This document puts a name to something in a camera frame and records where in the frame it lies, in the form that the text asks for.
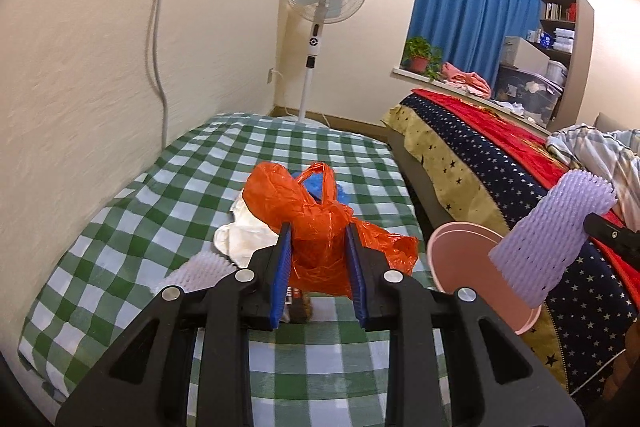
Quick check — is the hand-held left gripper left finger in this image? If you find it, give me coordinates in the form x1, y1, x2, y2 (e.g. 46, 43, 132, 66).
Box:
55, 223, 294, 427

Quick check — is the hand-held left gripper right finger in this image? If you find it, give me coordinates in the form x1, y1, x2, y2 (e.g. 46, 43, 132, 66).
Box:
344, 222, 586, 427

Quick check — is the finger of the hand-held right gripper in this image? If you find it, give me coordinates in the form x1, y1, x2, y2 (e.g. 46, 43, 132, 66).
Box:
584, 212, 640, 259

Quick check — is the black snack packet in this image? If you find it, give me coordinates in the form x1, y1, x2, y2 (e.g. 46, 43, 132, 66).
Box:
284, 288, 317, 326

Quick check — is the orange plastic bag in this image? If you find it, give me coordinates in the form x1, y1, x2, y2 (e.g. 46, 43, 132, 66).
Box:
245, 162, 420, 299

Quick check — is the purple foam net sleeve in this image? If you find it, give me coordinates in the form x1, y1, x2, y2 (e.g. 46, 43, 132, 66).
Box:
488, 169, 619, 308

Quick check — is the pink plastic bin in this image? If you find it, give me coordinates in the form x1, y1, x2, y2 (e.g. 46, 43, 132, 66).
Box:
426, 221, 543, 336

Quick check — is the white crumpled cloth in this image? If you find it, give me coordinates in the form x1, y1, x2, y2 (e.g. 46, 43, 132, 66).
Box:
213, 191, 282, 266

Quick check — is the white foam net sleeve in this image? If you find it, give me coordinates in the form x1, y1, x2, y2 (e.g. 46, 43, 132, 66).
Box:
150, 254, 237, 294

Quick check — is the striped blue-white cloth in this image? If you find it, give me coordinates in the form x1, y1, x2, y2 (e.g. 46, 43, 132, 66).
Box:
545, 122, 640, 229

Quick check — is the green checkered bed sheet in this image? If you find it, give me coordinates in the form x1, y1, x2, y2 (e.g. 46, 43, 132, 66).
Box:
17, 111, 451, 427

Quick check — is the navy star-patterned blanket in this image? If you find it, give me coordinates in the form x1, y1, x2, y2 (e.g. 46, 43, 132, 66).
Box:
382, 88, 640, 414

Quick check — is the clear plastic storage box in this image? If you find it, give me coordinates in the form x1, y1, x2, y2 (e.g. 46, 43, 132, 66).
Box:
494, 64, 564, 124

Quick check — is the white lidded container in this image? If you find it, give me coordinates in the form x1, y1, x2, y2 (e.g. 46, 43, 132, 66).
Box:
547, 59, 569, 86

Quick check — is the pink cloth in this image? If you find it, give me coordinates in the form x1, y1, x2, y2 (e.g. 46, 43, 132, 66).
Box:
439, 61, 492, 97

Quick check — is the wooden bookshelf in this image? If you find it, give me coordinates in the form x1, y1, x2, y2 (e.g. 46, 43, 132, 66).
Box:
538, 0, 582, 58

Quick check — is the potted green plant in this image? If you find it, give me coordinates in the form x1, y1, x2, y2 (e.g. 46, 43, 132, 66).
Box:
402, 36, 445, 81

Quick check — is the blue curtain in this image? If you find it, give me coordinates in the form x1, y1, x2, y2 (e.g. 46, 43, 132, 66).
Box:
407, 0, 544, 84

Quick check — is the grey wall cable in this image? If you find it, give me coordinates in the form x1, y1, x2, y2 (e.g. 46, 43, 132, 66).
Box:
147, 0, 184, 146

